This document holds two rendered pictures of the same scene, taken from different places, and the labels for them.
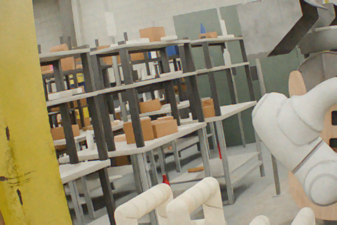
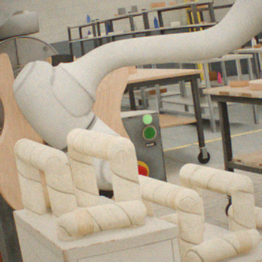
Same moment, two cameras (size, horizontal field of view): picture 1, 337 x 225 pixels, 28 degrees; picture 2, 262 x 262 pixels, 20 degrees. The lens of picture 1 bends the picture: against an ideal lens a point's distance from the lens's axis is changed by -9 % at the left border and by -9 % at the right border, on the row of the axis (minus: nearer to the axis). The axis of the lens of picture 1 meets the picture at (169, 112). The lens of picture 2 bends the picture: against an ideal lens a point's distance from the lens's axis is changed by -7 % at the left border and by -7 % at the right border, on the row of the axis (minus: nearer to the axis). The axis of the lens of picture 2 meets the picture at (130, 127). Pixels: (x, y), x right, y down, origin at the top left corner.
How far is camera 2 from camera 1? 0.67 m
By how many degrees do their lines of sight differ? 40
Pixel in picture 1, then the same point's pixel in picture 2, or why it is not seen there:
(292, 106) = (68, 72)
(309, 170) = not seen: hidden behind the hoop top
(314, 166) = not seen: hidden behind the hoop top
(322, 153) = (102, 127)
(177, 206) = (129, 144)
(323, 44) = (14, 29)
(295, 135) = (73, 104)
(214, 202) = (89, 158)
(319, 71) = (12, 57)
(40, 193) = not seen: outside the picture
